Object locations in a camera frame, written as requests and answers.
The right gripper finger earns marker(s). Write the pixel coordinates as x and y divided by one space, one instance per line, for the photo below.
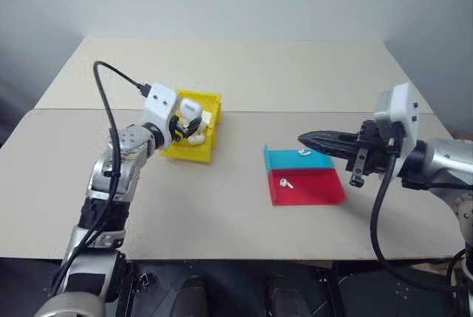
332 149
332 137

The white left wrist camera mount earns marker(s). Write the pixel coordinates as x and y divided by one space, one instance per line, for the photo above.
159 110

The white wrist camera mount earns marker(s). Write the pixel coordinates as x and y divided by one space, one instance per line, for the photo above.
159 110
404 117

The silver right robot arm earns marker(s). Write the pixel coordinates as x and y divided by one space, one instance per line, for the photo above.
443 165

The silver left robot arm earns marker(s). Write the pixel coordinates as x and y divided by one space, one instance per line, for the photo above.
111 184

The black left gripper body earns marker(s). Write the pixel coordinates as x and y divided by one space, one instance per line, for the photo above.
178 129

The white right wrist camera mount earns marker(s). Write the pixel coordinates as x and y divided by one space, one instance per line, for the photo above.
404 117

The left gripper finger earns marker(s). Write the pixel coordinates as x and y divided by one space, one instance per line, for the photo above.
193 126

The white earbud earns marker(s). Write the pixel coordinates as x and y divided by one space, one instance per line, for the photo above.
285 184
303 153

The blue plastic tray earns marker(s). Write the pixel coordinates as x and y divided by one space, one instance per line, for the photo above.
295 162

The yellow plastic bin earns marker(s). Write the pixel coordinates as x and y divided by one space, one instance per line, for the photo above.
192 152

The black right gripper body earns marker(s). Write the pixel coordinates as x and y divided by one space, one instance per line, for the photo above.
373 154

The red plastic tray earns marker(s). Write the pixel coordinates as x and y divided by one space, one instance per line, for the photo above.
314 187

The dark rounded shape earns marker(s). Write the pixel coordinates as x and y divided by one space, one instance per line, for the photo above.
190 296
282 296

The black table frame leg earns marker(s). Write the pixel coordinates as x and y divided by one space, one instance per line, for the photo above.
332 291
125 291

